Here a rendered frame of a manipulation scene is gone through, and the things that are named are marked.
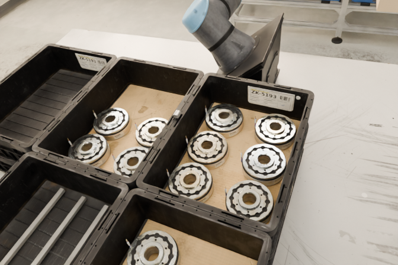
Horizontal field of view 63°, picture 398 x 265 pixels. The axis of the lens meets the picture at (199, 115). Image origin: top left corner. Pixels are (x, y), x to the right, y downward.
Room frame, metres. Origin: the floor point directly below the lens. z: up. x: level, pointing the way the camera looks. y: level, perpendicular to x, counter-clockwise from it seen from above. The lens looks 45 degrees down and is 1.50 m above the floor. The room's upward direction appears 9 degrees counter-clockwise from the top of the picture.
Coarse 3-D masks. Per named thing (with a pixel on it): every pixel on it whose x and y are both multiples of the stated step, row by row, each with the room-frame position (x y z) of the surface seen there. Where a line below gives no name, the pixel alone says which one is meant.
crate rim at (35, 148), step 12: (120, 60) 0.87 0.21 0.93; (132, 60) 0.85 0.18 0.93; (144, 60) 0.84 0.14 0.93; (108, 72) 0.82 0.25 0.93; (192, 72) 0.75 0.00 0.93; (96, 84) 0.76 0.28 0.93; (192, 84) 0.70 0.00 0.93; (84, 96) 0.72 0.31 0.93; (72, 108) 0.67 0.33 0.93; (180, 108) 0.61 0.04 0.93; (60, 120) 0.63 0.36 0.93; (168, 120) 0.57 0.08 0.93; (48, 132) 0.59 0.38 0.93; (36, 144) 0.56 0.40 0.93; (156, 144) 0.50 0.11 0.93; (48, 156) 0.52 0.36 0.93; (60, 156) 0.51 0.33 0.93; (84, 168) 0.46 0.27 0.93; (96, 168) 0.46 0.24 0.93; (120, 180) 0.41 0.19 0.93; (132, 180) 0.41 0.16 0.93
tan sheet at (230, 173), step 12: (240, 108) 0.67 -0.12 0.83; (204, 120) 0.65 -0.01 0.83; (252, 120) 0.62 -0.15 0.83; (240, 132) 0.58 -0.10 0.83; (252, 132) 0.58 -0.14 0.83; (228, 144) 0.55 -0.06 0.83; (240, 144) 0.54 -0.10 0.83; (252, 144) 0.54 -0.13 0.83; (228, 156) 0.51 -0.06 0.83; (288, 156) 0.48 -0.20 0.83; (216, 168) 0.48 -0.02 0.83; (228, 168) 0.47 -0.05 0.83; (240, 168) 0.47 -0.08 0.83; (216, 180) 0.44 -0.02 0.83; (228, 180) 0.44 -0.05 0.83; (240, 180) 0.43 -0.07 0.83; (216, 192) 0.41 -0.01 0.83; (276, 192) 0.39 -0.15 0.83; (216, 204) 0.38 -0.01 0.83
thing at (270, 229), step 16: (240, 80) 0.68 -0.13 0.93; (256, 80) 0.67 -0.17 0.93; (192, 96) 0.64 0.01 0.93; (304, 112) 0.53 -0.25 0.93; (176, 128) 0.54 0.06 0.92; (304, 128) 0.48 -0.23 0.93; (160, 144) 0.50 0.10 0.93; (288, 160) 0.40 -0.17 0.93; (144, 176) 0.42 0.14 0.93; (288, 176) 0.36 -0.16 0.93; (160, 192) 0.37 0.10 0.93; (208, 208) 0.32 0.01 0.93; (256, 224) 0.27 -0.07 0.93; (272, 224) 0.27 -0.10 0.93
